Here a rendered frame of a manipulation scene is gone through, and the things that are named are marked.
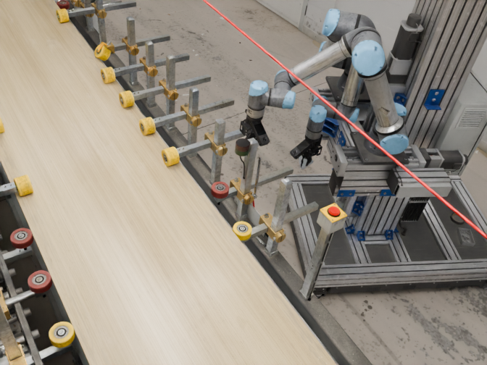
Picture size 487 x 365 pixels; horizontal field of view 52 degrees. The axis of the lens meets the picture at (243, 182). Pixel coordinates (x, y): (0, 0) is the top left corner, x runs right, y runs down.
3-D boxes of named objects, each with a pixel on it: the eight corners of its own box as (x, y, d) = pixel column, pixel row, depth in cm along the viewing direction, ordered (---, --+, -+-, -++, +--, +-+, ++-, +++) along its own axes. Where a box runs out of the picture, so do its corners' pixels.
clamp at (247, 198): (238, 184, 237) (238, 177, 234) (253, 203, 230) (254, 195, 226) (227, 188, 235) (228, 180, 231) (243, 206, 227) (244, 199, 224)
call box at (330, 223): (330, 216, 183) (335, 202, 178) (342, 229, 179) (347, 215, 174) (315, 223, 180) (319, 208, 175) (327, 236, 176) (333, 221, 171)
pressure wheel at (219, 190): (221, 195, 234) (223, 178, 226) (230, 206, 229) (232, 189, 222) (206, 201, 230) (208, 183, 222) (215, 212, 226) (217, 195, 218)
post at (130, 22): (135, 87, 315) (132, 15, 282) (138, 90, 313) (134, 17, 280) (130, 88, 313) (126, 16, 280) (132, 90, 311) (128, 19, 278)
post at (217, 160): (215, 190, 260) (222, 116, 227) (218, 194, 258) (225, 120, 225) (209, 193, 259) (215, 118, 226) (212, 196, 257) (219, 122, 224)
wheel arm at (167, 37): (167, 38, 309) (167, 33, 307) (169, 40, 308) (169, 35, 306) (111, 49, 293) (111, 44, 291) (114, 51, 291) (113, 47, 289)
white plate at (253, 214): (235, 200, 246) (236, 185, 239) (264, 236, 231) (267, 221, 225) (233, 200, 246) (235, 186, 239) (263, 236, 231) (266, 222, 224)
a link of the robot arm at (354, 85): (385, 17, 218) (355, 119, 242) (361, 11, 219) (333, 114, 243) (386, 22, 208) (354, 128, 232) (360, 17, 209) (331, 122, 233)
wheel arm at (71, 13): (134, 4, 338) (134, -1, 335) (136, 6, 336) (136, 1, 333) (61, 16, 315) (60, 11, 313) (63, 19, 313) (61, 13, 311)
